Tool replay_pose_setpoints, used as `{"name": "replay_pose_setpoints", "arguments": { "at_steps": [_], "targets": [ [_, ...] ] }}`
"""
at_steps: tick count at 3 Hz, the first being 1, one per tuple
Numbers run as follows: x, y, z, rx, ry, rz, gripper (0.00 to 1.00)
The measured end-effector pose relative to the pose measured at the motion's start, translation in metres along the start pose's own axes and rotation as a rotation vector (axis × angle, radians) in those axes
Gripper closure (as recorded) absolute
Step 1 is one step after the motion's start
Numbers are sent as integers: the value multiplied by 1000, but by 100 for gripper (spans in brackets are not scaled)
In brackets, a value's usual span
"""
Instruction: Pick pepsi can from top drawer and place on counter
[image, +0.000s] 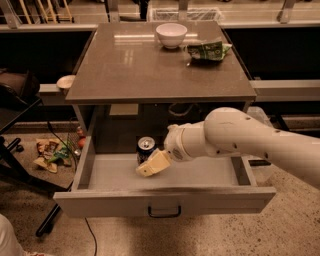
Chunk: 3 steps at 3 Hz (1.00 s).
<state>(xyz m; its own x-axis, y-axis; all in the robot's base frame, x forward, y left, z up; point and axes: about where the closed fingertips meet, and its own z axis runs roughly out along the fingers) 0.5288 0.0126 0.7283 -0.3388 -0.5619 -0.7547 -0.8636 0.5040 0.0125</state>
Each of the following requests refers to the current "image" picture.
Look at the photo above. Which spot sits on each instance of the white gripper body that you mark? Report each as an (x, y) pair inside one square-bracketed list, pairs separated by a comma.
[(174, 144)]

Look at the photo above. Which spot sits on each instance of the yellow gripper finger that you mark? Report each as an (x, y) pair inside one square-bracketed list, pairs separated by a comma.
[(156, 162)]

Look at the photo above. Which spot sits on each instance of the blue pepsi can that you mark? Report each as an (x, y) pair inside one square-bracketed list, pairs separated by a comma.
[(145, 147)]

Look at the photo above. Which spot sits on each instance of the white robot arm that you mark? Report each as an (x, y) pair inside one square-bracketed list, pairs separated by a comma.
[(226, 132)]

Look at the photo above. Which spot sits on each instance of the grey open drawer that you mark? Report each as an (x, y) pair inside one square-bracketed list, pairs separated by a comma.
[(106, 183)]

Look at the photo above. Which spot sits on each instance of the grey counter cabinet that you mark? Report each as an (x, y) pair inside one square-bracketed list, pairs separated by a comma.
[(125, 63)]

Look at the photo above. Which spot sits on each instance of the clear plastic storage bin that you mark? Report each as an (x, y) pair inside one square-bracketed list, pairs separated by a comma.
[(262, 169)]

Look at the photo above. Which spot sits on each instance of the green chip bag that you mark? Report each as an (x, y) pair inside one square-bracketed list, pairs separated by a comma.
[(213, 51)]

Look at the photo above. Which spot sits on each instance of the white bowl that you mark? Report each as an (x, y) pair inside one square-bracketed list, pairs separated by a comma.
[(171, 35)]

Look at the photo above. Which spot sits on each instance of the snack bags on floor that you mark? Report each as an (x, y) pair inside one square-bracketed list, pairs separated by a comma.
[(50, 151)]

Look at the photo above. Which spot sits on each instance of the white trouser leg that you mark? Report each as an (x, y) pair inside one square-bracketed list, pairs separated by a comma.
[(9, 245)]

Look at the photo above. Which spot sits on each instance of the black drawer handle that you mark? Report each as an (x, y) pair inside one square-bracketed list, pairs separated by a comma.
[(164, 213)]

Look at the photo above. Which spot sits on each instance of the wire basket with fruit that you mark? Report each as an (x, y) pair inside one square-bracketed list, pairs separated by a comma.
[(76, 140)]

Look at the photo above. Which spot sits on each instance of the white wire basket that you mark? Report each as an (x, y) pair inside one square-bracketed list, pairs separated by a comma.
[(192, 14)]

